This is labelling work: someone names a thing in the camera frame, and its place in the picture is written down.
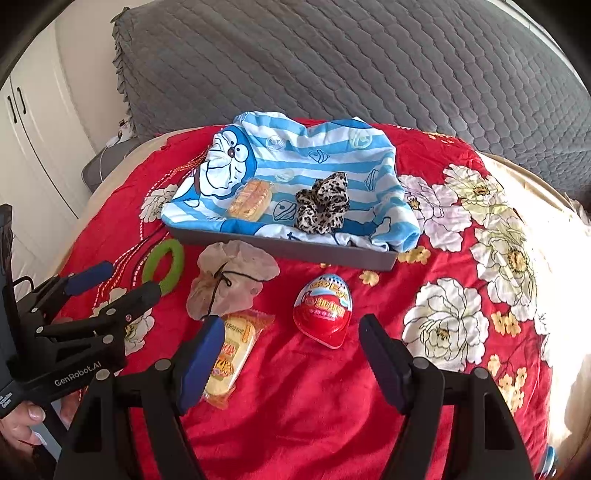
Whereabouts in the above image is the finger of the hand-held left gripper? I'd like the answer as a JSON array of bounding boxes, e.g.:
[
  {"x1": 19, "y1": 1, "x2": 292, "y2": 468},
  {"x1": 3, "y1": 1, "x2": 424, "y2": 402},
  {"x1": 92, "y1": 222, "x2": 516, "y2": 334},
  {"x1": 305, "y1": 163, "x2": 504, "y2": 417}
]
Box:
[
  {"x1": 16, "y1": 261, "x2": 115, "y2": 315},
  {"x1": 37, "y1": 281, "x2": 162, "y2": 340}
]

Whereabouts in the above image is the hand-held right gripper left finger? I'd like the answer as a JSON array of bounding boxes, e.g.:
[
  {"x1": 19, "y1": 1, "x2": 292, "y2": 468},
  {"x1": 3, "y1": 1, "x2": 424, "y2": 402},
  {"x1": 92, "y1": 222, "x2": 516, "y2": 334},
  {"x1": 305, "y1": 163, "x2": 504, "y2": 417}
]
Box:
[{"x1": 54, "y1": 316, "x2": 227, "y2": 480}]

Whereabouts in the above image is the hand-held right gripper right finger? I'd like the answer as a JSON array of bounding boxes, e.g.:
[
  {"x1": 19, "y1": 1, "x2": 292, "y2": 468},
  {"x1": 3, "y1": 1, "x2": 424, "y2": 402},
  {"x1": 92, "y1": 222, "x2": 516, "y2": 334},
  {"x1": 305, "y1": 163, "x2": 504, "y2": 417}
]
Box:
[{"x1": 359, "y1": 314, "x2": 536, "y2": 480}]

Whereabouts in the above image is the green hair tie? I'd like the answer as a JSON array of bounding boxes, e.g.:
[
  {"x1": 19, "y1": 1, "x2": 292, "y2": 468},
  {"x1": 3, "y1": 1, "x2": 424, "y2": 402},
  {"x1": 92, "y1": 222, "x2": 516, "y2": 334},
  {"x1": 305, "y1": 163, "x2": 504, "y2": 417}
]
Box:
[{"x1": 142, "y1": 239, "x2": 184, "y2": 296}]

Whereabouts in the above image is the yellow snack packet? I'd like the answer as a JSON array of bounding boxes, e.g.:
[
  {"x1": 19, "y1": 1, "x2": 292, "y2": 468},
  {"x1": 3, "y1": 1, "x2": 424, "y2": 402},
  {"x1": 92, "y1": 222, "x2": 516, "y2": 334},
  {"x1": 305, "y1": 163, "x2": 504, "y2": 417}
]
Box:
[{"x1": 201, "y1": 310, "x2": 276, "y2": 411}]

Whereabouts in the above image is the red egg toy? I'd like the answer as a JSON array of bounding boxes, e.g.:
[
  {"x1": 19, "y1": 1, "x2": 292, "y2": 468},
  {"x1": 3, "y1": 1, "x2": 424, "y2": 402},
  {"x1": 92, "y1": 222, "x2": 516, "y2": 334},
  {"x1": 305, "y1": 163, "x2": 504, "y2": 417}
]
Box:
[{"x1": 292, "y1": 272, "x2": 356, "y2": 350}]

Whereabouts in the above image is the beige sheer scrunchie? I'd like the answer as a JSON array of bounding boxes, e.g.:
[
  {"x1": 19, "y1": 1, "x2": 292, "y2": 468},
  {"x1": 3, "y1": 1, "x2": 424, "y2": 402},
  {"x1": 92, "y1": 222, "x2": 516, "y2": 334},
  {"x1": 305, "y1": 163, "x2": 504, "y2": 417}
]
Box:
[{"x1": 186, "y1": 240, "x2": 281, "y2": 321}]

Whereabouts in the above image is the grey tray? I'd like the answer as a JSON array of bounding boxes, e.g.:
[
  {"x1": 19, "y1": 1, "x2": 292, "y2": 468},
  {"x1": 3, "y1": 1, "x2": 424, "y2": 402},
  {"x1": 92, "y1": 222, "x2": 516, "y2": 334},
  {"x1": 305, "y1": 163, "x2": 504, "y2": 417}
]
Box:
[{"x1": 164, "y1": 222, "x2": 400, "y2": 273}]

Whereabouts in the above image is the person's left hand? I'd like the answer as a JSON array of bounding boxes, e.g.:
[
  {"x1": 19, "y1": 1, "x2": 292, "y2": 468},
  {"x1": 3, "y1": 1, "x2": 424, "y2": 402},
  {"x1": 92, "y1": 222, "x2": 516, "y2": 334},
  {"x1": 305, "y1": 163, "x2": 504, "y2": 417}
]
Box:
[{"x1": 0, "y1": 391, "x2": 81, "y2": 460}]

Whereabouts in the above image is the red floral blanket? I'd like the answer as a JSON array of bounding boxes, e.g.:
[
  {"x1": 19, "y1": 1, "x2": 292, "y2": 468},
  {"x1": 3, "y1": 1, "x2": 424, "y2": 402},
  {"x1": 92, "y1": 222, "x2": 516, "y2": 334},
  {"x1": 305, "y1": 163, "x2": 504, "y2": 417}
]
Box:
[{"x1": 55, "y1": 117, "x2": 555, "y2": 480}]

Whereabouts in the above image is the grey bedside stool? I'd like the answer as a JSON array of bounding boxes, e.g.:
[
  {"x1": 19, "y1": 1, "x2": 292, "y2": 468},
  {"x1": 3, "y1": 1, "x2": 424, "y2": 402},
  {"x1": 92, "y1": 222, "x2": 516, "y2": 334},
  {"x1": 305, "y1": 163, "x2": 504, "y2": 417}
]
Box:
[{"x1": 82, "y1": 136, "x2": 139, "y2": 192}]

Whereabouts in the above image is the white wardrobe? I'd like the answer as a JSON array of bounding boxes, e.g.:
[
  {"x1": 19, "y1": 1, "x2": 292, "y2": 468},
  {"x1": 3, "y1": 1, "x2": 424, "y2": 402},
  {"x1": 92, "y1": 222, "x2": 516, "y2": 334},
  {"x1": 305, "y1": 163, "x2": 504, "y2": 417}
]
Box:
[{"x1": 0, "y1": 28, "x2": 98, "y2": 278}]

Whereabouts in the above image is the orange packaged cake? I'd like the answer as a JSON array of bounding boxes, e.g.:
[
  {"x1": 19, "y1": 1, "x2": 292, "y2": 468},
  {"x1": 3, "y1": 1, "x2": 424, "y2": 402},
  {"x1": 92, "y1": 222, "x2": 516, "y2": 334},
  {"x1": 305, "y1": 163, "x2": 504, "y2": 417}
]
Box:
[{"x1": 226, "y1": 178, "x2": 274, "y2": 221}]

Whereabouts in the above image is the leopard print scrunchie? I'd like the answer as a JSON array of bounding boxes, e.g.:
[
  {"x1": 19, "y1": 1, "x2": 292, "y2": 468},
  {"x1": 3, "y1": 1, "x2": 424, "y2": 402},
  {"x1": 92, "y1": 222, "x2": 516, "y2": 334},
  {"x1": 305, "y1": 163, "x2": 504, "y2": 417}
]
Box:
[{"x1": 294, "y1": 172, "x2": 349, "y2": 234}]

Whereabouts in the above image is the blue striped cartoon cloth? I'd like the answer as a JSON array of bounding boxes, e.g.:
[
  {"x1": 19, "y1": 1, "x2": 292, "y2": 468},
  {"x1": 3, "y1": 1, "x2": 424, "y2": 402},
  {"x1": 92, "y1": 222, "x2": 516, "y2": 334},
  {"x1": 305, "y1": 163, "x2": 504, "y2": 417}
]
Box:
[{"x1": 161, "y1": 111, "x2": 421, "y2": 254}]

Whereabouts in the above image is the grey quilted pillow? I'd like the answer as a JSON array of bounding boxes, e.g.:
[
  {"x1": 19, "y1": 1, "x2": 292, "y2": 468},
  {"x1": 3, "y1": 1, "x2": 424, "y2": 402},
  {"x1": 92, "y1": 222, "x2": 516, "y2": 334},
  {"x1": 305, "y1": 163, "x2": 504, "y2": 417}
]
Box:
[{"x1": 111, "y1": 0, "x2": 591, "y2": 185}]

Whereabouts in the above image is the white cable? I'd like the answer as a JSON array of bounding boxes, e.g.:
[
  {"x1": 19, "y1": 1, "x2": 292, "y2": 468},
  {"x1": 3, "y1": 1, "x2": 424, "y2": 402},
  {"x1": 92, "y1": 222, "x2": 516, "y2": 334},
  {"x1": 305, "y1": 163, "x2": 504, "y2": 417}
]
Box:
[{"x1": 95, "y1": 138, "x2": 123, "y2": 185}]

